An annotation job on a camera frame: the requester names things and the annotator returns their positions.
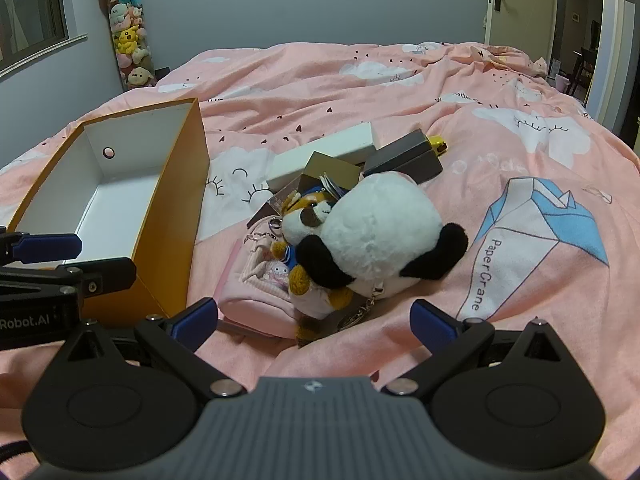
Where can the panda plush toy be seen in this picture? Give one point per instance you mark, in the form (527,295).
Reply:
(380,220)

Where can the beige door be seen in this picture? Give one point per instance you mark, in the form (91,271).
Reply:
(525,15)

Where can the brown printed card box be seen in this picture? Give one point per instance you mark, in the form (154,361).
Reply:
(284,201)

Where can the orange cardboard box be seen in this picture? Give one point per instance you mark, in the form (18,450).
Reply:
(175,185)

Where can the long white box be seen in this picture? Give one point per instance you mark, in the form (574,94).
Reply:
(325,152)

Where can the brown small box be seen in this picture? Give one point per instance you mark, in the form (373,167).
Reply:
(332,165)

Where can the white door frame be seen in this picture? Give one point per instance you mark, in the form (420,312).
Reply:
(607,45)

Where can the pink pouch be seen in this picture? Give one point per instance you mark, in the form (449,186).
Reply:
(255,290)

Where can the dark chair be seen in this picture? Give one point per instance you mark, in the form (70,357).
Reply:
(582,67)

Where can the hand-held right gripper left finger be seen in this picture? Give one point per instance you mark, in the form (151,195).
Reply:
(196,322)

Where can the yellow tape measure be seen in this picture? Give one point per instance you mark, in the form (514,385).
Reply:
(439,143)

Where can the dark grey box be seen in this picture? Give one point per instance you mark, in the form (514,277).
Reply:
(400,155)

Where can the pink printed blanket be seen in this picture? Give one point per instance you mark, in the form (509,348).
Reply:
(390,90)

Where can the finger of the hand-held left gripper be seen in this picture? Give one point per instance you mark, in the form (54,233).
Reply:
(50,247)
(110,275)

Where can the clear tube of plush toys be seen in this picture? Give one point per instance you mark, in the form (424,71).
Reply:
(131,45)

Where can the window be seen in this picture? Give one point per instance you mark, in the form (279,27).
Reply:
(27,7)

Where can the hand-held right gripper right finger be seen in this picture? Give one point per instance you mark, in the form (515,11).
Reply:
(432,322)

